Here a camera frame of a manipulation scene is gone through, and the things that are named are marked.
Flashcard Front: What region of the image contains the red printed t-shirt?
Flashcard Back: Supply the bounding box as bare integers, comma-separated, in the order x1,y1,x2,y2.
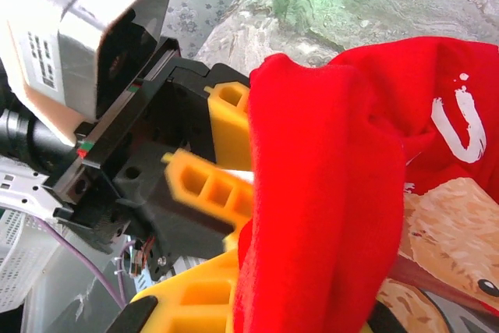
232,36,499,333

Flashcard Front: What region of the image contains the white slotted cable duct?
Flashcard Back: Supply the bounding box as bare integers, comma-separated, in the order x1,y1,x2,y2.
0,207,60,311

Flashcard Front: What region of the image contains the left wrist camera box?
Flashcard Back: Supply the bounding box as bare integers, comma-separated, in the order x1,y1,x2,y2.
0,0,177,147

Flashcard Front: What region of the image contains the grey metal panel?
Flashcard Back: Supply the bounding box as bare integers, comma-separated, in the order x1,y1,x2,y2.
0,231,137,333

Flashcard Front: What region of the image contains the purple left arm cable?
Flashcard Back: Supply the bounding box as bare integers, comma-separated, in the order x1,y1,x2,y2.
34,214,129,311

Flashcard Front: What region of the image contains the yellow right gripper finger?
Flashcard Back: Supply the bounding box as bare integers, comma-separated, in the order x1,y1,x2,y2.
110,248,242,333

